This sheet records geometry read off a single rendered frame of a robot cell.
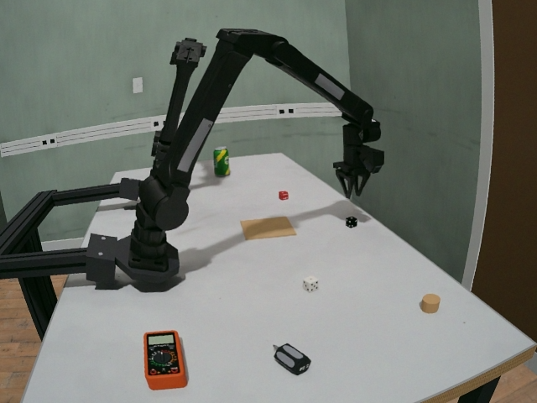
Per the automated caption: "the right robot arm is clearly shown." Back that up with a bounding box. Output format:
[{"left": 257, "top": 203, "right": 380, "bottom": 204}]
[{"left": 128, "top": 29, "right": 384, "bottom": 272}]

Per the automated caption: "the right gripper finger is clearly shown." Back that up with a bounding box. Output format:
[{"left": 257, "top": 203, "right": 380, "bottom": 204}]
[
  {"left": 354, "top": 173, "right": 371, "bottom": 196},
  {"left": 336, "top": 172, "right": 355, "bottom": 199}
]

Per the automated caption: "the tan square mat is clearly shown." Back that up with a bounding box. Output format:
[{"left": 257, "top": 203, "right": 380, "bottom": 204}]
[{"left": 240, "top": 217, "right": 297, "bottom": 240}]

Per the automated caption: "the green and yellow soda can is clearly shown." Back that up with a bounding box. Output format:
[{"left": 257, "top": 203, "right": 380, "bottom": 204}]
[{"left": 213, "top": 147, "right": 230, "bottom": 177}]

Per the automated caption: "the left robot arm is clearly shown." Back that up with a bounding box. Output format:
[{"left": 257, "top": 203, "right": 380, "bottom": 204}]
[{"left": 150, "top": 38, "right": 206, "bottom": 175}]

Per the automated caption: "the orange digital multimeter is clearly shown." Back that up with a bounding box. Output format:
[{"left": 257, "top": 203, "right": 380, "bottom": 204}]
[{"left": 143, "top": 330, "right": 187, "bottom": 390}]

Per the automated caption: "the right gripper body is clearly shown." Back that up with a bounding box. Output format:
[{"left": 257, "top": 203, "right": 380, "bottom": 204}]
[{"left": 333, "top": 144, "right": 369, "bottom": 175}]

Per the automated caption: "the grey die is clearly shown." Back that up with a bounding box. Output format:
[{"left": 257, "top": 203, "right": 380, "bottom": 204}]
[{"left": 303, "top": 276, "right": 319, "bottom": 292}]

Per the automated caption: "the black die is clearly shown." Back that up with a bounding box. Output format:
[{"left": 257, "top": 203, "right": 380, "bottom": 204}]
[{"left": 346, "top": 217, "right": 357, "bottom": 228}]

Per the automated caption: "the tan short cylinder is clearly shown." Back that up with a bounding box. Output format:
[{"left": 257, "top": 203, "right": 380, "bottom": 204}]
[{"left": 421, "top": 294, "right": 441, "bottom": 314}]

